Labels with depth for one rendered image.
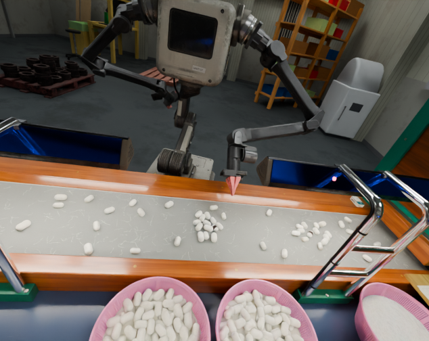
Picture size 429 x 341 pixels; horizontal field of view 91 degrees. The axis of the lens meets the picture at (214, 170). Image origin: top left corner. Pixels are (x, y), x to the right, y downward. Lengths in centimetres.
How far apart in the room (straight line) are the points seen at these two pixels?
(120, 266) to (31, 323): 23
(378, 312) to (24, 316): 102
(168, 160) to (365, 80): 427
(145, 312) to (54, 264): 28
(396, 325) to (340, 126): 418
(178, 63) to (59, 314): 100
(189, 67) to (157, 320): 97
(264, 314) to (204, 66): 98
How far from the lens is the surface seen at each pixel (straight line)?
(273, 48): 113
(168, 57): 112
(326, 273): 75
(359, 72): 484
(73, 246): 80
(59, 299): 80
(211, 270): 71
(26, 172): 109
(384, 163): 136
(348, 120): 490
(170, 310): 69
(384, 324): 94
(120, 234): 80
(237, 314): 72
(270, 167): 58
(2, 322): 82
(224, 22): 106
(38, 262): 77
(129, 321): 68
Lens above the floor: 137
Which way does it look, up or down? 34 degrees down
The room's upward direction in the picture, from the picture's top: 14 degrees clockwise
